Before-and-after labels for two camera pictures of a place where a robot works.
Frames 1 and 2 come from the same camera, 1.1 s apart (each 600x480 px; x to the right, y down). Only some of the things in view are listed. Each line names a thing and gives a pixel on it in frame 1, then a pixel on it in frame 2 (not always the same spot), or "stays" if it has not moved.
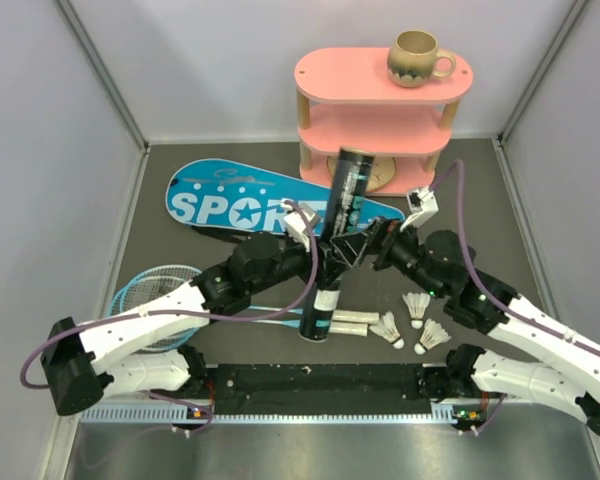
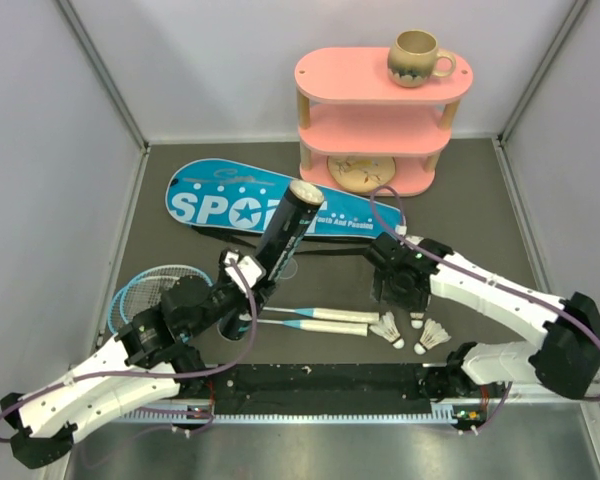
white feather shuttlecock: [387, 329] stays
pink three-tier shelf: [348, 99] stays
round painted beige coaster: [383, 170] stays
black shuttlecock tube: [346, 200] → [278, 250]
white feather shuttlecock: [433, 334] stays
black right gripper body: [382, 234] → [387, 288]
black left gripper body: [323, 249] → [225, 299]
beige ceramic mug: [413, 56] stays
